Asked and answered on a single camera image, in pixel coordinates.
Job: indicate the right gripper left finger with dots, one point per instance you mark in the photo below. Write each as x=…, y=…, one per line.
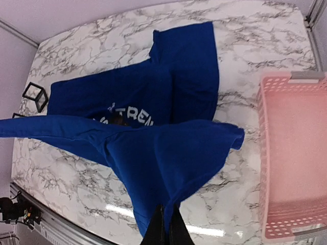
x=155, y=234

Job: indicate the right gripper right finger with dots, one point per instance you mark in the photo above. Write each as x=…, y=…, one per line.
x=178, y=233

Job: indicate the blue panda t-shirt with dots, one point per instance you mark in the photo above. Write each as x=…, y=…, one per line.
x=151, y=122

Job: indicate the black display box with brooch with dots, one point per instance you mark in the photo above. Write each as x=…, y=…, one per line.
x=17, y=115

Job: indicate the pink perforated plastic basket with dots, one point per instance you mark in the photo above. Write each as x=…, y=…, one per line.
x=292, y=125

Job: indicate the front aluminium rail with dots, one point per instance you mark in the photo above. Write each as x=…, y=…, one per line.
x=57, y=229

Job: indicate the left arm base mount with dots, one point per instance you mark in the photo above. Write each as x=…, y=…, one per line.
x=19, y=210

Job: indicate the left aluminium frame post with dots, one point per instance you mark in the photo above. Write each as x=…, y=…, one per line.
x=20, y=35

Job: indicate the aluminium frame post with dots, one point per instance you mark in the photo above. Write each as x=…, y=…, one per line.
x=315, y=12
x=20, y=35

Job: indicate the right aluminium frame post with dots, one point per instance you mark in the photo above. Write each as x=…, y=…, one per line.
x=315, y=12

